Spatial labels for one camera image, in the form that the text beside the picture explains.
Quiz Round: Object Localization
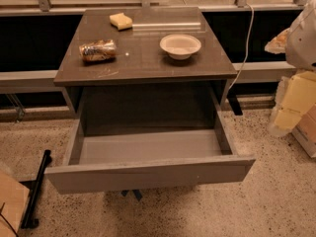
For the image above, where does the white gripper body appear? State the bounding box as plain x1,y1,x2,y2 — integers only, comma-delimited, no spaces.
268,71,316,137

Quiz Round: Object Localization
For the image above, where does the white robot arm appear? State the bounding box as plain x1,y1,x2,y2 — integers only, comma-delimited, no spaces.
265,0,316,137

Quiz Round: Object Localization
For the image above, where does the dark grey drawer cabinet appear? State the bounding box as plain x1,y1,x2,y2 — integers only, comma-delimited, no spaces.
53,6,238,137

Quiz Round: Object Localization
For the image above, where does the open grey top drawer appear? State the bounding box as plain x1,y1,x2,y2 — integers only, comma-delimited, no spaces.
45,83,255,194

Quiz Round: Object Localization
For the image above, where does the cardboard box at right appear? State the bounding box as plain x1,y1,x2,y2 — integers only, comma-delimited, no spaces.
292,105,316,158

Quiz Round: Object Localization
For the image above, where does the cardboard box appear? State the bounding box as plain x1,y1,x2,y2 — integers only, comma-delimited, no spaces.
0,171,30,237
292,105,316,158

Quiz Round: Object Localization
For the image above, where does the white paper bowl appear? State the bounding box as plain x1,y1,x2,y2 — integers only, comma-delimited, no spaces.
160,35,201,60

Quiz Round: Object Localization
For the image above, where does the yellow sponge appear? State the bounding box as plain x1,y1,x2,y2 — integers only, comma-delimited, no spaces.
110,13,132,31

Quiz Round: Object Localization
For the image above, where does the black metal floor stand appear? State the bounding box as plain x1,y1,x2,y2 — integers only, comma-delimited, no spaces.
21,150,52,229

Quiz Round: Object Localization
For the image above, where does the cardboard box at left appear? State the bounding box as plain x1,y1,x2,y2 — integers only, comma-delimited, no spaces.
0,171,30,237

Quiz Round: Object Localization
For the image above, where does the white hanging cable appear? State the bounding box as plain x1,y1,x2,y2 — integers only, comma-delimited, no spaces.
228,3,256,91

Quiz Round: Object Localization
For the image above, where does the grey window rail frame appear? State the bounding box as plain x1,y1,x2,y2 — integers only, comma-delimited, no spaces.
0,0,316,17

